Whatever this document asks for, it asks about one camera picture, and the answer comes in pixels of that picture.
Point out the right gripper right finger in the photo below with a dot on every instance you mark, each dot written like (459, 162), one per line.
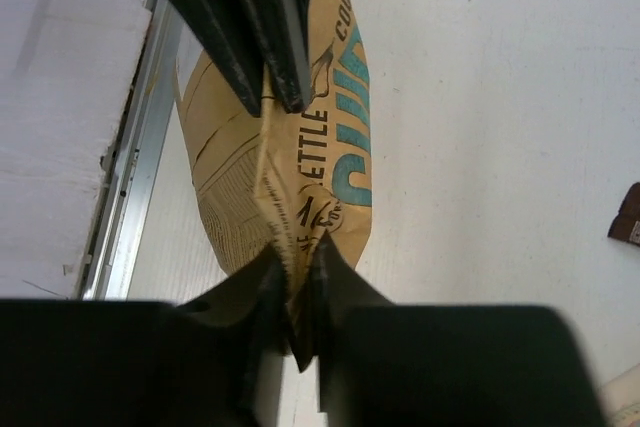
(381, 363)

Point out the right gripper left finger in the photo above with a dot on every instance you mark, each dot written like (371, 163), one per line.
(214, 361)

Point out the tan kettle chips bag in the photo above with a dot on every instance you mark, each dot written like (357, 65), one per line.
(283, 179)

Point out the brown chocolate bar wrapper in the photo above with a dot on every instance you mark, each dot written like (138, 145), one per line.
(626, 225)

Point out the bear print paper bag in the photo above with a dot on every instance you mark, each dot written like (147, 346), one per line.
(621, 399)

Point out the aluminium frame rail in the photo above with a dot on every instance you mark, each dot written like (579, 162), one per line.
(132, 163)

